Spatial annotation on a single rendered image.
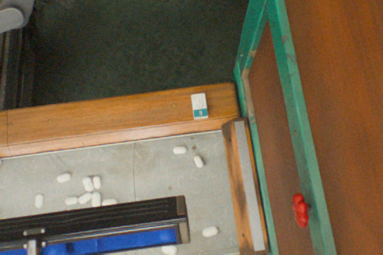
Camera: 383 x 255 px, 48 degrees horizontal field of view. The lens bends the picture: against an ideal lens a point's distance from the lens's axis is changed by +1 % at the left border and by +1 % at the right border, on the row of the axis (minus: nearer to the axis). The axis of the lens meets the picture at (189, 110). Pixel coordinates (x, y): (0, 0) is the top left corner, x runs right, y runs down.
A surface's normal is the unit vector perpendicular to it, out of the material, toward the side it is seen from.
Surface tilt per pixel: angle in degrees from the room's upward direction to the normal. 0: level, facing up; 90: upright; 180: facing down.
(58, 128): 0
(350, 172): 90
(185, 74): 0
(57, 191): 0
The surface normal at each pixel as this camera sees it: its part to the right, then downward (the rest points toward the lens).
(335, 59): -0.99, 0.13
